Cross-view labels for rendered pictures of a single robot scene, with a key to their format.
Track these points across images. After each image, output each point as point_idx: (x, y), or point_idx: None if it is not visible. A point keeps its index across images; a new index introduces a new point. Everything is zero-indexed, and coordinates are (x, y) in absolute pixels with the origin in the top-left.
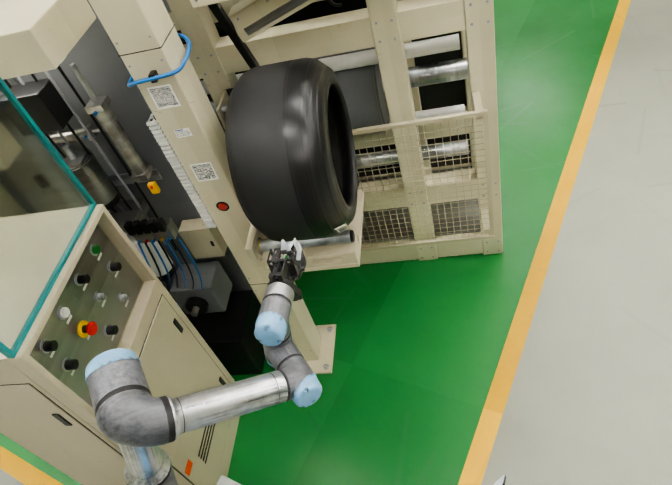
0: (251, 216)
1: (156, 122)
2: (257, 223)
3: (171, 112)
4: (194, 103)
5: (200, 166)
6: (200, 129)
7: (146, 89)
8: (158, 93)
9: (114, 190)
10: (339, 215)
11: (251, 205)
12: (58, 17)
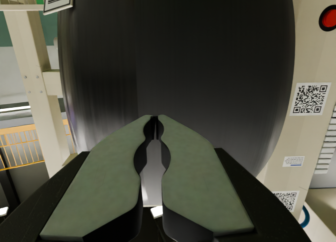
0: (275, 117)
1: (314, 171)
2: (273, 93)
3: (287, 185)
4: (257, 179)
5: (308, 110)
6: (269, 162)
7: (294, 210)
8: (285, 205)
9: None
10: (60, 51)
11: (255, 152)
12: (317, 241)
